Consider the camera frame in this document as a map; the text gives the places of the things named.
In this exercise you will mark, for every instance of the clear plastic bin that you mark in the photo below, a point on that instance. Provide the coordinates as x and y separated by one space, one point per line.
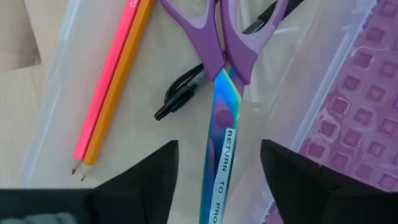
168 56

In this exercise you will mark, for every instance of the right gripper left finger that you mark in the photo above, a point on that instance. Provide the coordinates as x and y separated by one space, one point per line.
109 205

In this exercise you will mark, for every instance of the orange pencil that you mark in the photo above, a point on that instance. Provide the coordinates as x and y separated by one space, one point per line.
118 84

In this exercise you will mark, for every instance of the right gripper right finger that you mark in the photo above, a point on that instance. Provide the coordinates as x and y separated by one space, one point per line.
326 202

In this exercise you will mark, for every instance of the pink pencil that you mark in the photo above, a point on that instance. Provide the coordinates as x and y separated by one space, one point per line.
105 81

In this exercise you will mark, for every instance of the purple textured bin lid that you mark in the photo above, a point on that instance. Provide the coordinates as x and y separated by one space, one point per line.
367 93

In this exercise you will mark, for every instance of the black ballpoint pen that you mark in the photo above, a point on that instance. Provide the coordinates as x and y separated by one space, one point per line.
180 93

